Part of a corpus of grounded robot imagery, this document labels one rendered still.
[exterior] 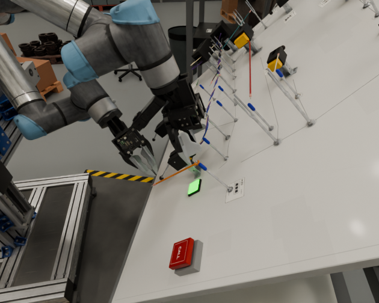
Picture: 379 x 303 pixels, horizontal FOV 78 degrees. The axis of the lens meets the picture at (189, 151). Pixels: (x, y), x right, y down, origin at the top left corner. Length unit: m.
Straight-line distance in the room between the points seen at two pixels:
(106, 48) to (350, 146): 0.43
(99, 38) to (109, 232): 1.53
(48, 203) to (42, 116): 1.20
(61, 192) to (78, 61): 1.50
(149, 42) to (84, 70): 0.13
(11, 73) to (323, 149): 0.76
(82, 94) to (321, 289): 0.86
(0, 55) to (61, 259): 1.11
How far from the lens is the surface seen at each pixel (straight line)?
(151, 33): 0.47
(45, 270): 1.63
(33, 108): 0.77
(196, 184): 0.62
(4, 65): 0.82
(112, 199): 2.01
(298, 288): 0.84
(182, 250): 0.48
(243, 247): 0.43
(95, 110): 0.68
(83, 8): 0.62
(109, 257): 1.76
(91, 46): 0.49
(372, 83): 0.52
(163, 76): 0.48
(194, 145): 0.55
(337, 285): 0.89
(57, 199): 1.89
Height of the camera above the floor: 1.54
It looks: 42 degrees down
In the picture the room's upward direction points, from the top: straight up
